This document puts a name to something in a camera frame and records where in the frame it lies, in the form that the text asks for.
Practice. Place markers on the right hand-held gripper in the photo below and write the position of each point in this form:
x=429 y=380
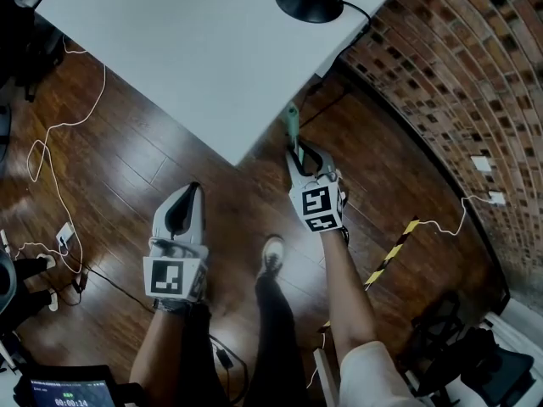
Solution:
x=316 y=202

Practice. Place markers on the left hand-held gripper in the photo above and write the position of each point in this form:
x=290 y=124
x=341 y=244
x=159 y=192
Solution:
x=167 y=276

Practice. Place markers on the person's left forearm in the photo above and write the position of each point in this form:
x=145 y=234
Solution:
x=159 y=354

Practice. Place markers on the person's right forearm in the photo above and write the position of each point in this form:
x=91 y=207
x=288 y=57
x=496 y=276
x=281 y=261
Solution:
x=348 y=295

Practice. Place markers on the patterned wristband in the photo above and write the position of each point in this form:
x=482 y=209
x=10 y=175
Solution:
x=171 y=305

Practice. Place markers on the person's right shoe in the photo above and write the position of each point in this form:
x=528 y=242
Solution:
x=272 y=254

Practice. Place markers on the white power strip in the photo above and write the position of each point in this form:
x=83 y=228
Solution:
x=65 y=235

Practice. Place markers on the person's black trousers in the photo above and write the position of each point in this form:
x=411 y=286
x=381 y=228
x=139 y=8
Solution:
x=275 y=333

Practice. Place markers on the white square table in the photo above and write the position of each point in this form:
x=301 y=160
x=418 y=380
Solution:
x=191 y=57

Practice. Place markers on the black round chair shell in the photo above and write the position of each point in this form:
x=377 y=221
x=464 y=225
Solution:
x=5 y=278

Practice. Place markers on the black tablet with screen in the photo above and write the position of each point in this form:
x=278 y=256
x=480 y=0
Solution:
x=68 y=390

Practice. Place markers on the person's beige shirt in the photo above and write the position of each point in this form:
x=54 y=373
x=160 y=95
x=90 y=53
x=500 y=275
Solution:
x=373 y=380

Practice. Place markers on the black office chair with headrest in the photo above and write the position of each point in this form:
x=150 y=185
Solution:
x=25 y=49

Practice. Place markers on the black mesh office chair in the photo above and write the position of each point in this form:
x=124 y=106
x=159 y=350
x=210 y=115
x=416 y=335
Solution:
x=466 y=354

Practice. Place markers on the white wall socket with plug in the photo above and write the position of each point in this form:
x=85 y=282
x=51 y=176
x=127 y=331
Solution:
x=497 y=197

